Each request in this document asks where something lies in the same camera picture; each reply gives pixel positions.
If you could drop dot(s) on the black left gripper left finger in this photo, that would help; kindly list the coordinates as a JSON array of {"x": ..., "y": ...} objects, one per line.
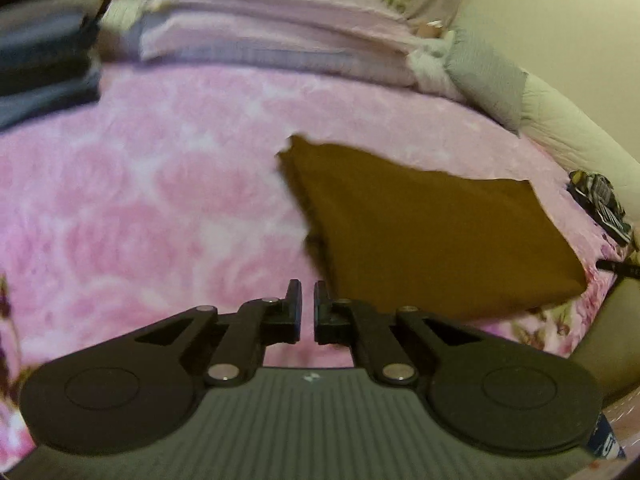
[{"x": 227, "y": 349}]

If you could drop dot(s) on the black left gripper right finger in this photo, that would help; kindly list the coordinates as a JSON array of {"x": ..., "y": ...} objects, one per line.
[{"x": 396, "y": 349}]

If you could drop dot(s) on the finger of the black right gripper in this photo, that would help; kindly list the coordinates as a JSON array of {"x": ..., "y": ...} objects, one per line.
[{"x": 624, "y": 269}]

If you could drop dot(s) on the brown garment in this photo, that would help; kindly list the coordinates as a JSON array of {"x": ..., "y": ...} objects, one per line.
[{"x": 394, "y": 236}]

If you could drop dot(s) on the black white striped cloth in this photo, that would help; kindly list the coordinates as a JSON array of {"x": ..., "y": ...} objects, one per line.
[{"x": 595, "y": 194}]

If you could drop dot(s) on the pink rose blanket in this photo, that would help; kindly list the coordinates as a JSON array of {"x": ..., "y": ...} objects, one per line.
[{"x": 166, "y": 194}]

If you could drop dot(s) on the cream bolster cushion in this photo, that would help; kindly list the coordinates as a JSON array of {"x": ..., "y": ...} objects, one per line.
[{"x": 576, "y": 142}]

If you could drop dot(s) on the grey knitted pillow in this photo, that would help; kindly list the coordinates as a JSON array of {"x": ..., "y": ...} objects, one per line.
[{"x": 489, "y": 80}]

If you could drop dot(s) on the white fluffy blanket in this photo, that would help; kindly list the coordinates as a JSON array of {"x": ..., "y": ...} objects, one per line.
[{"x": 427, "y": 62}]

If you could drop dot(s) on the lilac folded duvet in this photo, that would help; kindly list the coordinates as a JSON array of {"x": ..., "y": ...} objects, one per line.
[{"x": 356, "y": 39}]

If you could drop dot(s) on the dark blue folded garment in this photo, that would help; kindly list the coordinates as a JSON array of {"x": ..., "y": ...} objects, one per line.
[{"x": 49, "y": 61}]

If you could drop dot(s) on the grey folded garment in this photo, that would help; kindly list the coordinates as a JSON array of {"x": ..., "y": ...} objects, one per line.
[{"x": 22, "y": 15}]

